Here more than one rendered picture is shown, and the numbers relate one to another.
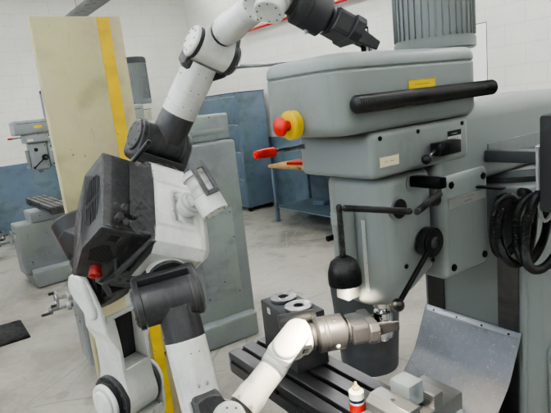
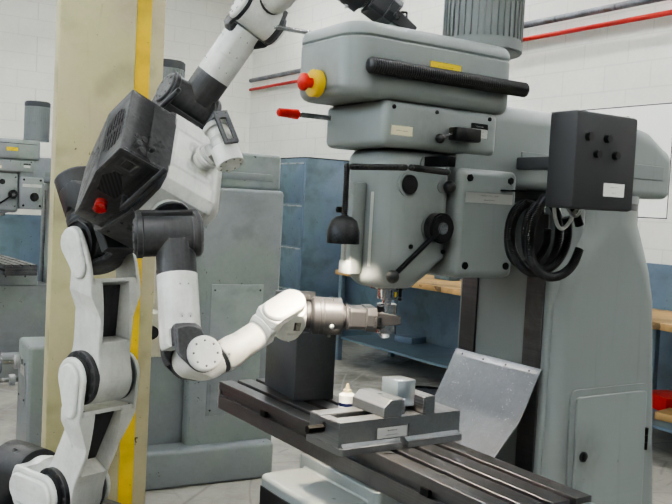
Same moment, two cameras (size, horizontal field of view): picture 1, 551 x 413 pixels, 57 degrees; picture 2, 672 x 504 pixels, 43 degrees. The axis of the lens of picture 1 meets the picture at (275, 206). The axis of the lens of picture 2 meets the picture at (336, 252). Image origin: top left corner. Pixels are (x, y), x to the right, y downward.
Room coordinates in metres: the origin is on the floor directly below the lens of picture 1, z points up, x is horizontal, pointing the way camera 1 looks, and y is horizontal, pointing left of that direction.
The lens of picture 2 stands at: (-0.85, -0.17, 1.49)
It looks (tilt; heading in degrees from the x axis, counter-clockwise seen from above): 3 degrees down; 2
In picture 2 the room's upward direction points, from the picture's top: 3 degrees clockwise
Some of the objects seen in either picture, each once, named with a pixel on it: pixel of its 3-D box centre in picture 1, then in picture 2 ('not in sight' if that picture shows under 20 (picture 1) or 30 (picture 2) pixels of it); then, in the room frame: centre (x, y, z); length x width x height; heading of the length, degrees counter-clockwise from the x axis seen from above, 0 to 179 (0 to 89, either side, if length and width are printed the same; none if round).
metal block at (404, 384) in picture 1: (407, 389); (398, 390); (1.14, -0.28, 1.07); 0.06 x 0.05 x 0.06; 35
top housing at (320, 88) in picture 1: (372, 91); (404, 74); (1.20, -0.25, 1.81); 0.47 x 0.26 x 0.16; 125
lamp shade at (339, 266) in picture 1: (343, 269); (343, 229); (1.04, -0.13, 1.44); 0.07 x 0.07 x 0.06
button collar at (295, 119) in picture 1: (291, 124); (315, 83); (1.06, -0.05, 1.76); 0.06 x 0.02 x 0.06; 35
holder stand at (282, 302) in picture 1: (293, 328); (299, 357); (1.58, -0.02, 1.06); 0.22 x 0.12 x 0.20; 28
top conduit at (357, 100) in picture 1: (430, 94); (451, 78); (1.09, -0.35, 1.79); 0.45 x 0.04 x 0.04; 125
